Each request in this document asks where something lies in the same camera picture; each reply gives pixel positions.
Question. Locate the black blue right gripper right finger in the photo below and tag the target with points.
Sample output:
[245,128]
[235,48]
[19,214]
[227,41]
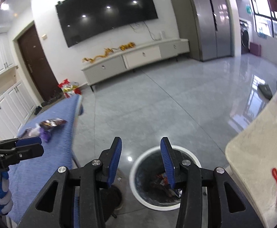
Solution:
[226,204]

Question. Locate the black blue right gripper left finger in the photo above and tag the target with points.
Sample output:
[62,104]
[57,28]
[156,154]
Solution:
[54,204]

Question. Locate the purple wrapper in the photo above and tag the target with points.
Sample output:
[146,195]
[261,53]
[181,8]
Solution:
[45,134]

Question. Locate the white round trash bin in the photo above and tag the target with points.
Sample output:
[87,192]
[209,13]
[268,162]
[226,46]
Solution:
[149,185]

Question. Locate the blue white gloved left hand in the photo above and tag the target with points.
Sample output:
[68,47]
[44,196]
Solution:
[6,202]

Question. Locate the white crumpled plastic bag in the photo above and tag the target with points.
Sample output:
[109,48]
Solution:
[31,132]

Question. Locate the white shoe cabinet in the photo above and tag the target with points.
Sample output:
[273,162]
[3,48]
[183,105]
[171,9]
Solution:
[16,104]

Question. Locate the dark snack bag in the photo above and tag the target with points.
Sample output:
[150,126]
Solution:
[52,123]

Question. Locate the shoes by door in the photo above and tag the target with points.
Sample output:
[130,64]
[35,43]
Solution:
[51,100]

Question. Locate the beige sofa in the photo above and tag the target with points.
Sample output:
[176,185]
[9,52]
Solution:
[252,155]

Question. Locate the dark brown entrance door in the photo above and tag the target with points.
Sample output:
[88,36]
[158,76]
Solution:
[37,64]

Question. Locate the red white gift bag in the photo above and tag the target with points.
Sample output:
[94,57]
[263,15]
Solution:
[69,88]

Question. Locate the grey slipper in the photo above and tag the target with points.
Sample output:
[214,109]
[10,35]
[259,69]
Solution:
[265,90]

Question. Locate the white grey TV cabinet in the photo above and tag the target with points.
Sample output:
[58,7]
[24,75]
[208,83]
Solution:
[123,61]

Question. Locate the golden dragon ornament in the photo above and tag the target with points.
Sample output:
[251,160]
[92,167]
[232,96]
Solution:
[109,51]

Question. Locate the washing machine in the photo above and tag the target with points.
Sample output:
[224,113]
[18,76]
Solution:
[245,37]

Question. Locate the silver double-door refrigerator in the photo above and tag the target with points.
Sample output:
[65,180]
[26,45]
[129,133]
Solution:
[213,28]

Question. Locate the large black wall television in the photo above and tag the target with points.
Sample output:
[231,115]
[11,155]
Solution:
[83,19]

